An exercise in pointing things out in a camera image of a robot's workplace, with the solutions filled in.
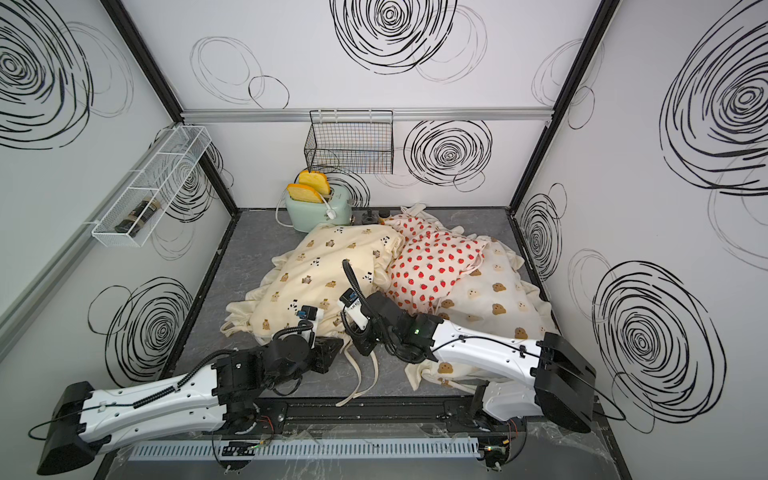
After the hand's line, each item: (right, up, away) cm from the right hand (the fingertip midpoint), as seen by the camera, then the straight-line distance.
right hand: (347, 331), depth 74 cm
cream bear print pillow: (+40, +7, +11) cm, 42 cm away
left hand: (-1, -3, -1) cm, 4 cm away
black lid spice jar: (+4, +30, +31) cm, 43 cm away
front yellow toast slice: (-18, +38, +25) cm, 49 cm away
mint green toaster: (-17, +31, +29) cm, 45 cm away
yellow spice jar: (+9, +32, +34) cm, 47 cm away
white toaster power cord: (-9, +32, +25) cm, 41 cm away
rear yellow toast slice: (-15, +43, +28) cm, 53 cm away
